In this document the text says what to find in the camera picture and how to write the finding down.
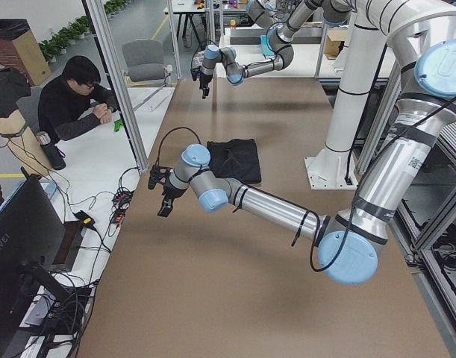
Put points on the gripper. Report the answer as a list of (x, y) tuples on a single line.
[(204, 77), (171, 192)]

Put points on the black graphic t-shirt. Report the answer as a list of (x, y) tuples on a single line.
[(237, 158)]

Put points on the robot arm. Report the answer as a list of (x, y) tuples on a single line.
[(278, 39), (422, 36)]

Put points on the red power strip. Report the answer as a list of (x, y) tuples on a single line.
[(120, 204)]

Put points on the grey office chair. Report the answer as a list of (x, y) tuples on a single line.
[(145, 61)]

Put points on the blue plastic bin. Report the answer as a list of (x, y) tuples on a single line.
[(265, 47)]

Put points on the black power adapter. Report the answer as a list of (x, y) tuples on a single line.
[(87, 220)]

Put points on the black water bottle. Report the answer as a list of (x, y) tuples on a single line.
[(53, 154)]

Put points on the seated person in black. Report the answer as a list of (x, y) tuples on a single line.
[(74, 102)]

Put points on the black Huawei monitor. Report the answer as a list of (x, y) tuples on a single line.
[(31, 233)]

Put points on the brown cardboard box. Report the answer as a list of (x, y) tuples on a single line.
[(20, 50)]

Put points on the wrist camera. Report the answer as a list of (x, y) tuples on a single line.
[(195, 73), (158, 175)]

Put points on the green handled reacher tool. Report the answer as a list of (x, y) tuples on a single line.
[(118, 124)]

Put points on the aluminium frame post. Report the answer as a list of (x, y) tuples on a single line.
[(102, 35)]

